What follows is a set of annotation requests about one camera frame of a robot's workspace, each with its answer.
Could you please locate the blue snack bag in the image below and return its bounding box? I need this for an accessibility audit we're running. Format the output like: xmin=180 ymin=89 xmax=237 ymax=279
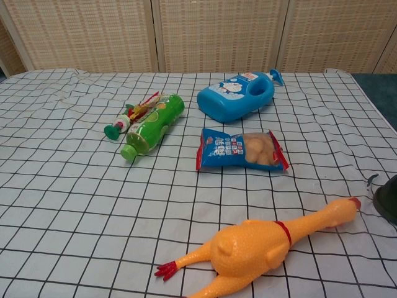
xmin=195 ymin=127 xmax=290 ymax=173

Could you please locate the green plastic drink bottle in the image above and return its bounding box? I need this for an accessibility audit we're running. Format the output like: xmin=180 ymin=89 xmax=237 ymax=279
xmin=120 ymin=93 xmax=186 ymax=161

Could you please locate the blue cartoon pump bottle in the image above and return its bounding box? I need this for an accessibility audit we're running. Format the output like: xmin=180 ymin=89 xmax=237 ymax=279
xmin=197 ymin=68 xmax=285 ymax=123

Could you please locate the feather shuttlecock with green base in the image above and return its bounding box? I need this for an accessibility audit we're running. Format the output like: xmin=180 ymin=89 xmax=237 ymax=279
xmin=104 ymin=91 xmax=166 ymax=143

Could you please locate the yellow rubber chicken toy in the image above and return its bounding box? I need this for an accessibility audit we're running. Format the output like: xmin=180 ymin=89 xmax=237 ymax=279
xmin=154 ymin=196 xmax=362 ymax=298

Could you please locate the woven beige folding screen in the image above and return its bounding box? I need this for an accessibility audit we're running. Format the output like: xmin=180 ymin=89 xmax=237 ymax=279
xmin=0 ymin=0 xmax=397 ymax=77

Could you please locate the white black checked tablecloth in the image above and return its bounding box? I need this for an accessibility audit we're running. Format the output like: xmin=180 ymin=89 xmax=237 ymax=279
xmin=0 ymin=68 xmax=397 ymax=298

